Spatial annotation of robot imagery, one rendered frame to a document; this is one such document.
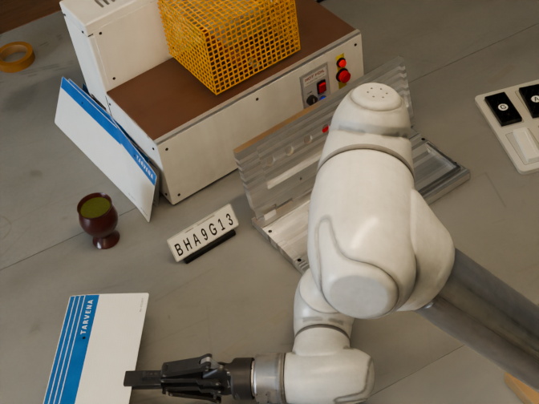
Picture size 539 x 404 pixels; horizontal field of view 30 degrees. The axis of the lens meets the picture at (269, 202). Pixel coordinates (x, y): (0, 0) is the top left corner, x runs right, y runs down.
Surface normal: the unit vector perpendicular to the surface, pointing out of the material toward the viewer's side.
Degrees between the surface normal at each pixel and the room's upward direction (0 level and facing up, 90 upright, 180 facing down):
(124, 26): 90
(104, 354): 0
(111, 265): 0
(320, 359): 6
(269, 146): 79
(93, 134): 63
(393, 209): 35
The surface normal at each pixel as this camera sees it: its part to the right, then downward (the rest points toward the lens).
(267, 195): 0.54, 0.40
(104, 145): -0.76, 0.14
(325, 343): -0.03, -0.76
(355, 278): -0.18, 0.70
